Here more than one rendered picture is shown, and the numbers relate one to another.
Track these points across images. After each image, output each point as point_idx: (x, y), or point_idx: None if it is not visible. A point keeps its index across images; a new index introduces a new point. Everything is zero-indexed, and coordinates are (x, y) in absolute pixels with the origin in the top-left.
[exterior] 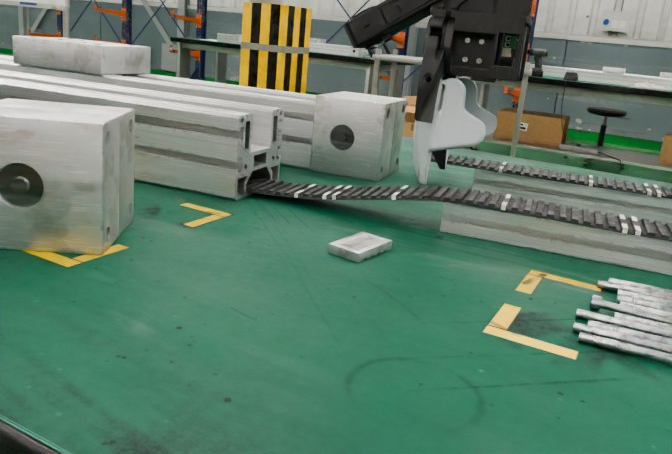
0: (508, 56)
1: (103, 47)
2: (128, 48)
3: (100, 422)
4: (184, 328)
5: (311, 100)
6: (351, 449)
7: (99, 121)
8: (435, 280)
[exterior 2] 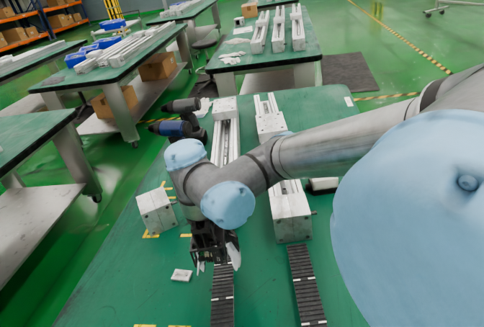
0: (204, 256)
1: (259, 134)
2: (273, 132)
3: (85, 281)
4: (119, 271)
5: (276, 194)
6: (81, 317)
7: (143, 212)
8: (166, 302)
